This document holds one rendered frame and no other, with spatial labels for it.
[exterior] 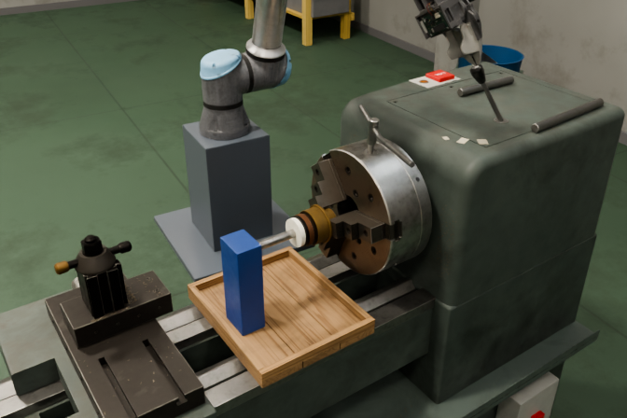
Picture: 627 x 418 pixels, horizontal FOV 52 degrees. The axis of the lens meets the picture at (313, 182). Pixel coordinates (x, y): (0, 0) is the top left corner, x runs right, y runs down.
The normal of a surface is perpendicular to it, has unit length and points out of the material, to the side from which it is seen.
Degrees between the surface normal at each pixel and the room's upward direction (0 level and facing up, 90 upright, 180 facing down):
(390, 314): 0
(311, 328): 0
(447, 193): 90
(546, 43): 90
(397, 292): 29
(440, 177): 90
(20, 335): 0
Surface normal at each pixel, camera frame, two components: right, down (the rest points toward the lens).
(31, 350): 0.00, -0.88
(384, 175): 0.32, -0.51
